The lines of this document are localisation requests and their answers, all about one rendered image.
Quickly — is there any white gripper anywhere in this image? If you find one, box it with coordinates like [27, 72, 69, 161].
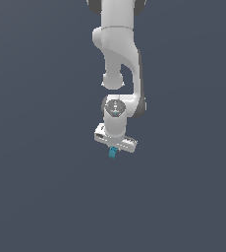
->
[93, 122, 139, 154]

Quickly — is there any small teal block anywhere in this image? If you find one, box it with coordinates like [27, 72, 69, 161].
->
[108, 146, 118, 159]

